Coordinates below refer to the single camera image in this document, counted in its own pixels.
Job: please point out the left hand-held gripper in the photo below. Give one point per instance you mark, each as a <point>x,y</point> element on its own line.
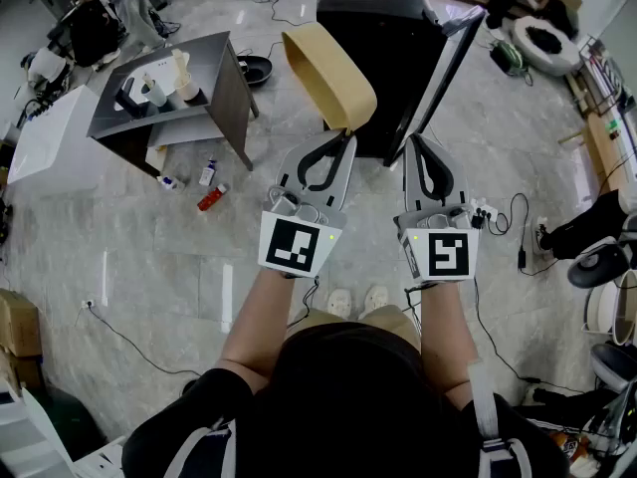
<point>291,244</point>

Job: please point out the black round pan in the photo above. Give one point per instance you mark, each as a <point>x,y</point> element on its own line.
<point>256,70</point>

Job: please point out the grey round device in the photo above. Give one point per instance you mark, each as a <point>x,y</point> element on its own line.
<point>597,264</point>
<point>614,366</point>

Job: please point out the person's black shirt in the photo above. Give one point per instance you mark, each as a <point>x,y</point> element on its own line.
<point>348,406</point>

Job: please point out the white cabinet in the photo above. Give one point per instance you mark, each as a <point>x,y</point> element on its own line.
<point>30,446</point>

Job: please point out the person's white shoe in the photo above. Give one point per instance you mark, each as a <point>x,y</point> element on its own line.
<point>374,301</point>
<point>341,304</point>

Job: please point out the white bottle with blue cap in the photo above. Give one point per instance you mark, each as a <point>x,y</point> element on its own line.
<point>207,173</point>

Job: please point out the black holder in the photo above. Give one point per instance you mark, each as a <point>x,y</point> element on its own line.
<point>130,100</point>

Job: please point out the cardboard box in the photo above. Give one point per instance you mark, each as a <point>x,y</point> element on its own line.
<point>20,324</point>
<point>25,371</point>

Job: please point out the white round pet bed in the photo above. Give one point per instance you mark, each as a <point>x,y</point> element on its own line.
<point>567,60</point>

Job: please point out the black cabinet with door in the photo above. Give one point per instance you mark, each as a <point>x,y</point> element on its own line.
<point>378,58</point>

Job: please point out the yellow plastic container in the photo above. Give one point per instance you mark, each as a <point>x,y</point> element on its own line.
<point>333,72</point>

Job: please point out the white round tub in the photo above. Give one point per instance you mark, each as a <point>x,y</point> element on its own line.
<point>599,309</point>
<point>627,311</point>

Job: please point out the dark round bin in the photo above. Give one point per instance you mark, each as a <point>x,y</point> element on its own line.
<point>74,421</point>

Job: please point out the beige cup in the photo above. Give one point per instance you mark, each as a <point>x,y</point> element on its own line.
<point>188,89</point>

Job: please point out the wooden stick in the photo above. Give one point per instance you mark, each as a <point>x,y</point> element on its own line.
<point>179,65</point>

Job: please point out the person's left forearm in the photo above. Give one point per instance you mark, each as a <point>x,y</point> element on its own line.
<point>259,326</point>

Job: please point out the green bag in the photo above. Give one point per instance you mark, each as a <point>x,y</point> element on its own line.
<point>510,58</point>

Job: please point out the white power strip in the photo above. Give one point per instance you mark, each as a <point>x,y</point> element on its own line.
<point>485,210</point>

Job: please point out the person's left white shoe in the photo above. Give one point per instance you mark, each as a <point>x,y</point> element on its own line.
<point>341,304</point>

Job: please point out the small white blue bottle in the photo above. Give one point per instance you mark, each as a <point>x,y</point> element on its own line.
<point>171,183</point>

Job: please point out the wooden bench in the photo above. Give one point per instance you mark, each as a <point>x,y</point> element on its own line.
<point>604,152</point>

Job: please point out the black fluffy item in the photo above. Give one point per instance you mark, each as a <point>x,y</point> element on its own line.
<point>543,39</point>

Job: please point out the orange striped box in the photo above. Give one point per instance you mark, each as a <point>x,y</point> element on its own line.
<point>570,446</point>

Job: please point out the white sink basin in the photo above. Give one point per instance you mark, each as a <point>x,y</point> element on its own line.
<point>159,65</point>

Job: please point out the white cup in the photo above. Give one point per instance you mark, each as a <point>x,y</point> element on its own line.
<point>155,95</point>

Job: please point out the person's right white shoe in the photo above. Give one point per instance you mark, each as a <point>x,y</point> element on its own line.
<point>374,301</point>

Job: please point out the person's tan shorts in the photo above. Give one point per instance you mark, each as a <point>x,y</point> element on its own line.
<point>393,319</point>

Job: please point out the person's right forearm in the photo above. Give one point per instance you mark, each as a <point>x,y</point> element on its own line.
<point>445,331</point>

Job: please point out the red bottle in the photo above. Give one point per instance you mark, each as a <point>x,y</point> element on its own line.
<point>211,198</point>

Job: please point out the black backpack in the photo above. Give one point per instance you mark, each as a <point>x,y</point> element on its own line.
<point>94,33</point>

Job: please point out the grey wooden vanity cabinet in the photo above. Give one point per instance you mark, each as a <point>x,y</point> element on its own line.
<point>234,92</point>

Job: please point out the white floor socket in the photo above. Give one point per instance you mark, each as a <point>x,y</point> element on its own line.
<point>88,304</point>

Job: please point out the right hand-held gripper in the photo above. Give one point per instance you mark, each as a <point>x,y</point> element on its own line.
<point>448,254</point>

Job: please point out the metal shelf rack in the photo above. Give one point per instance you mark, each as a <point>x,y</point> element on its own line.
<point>609,82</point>

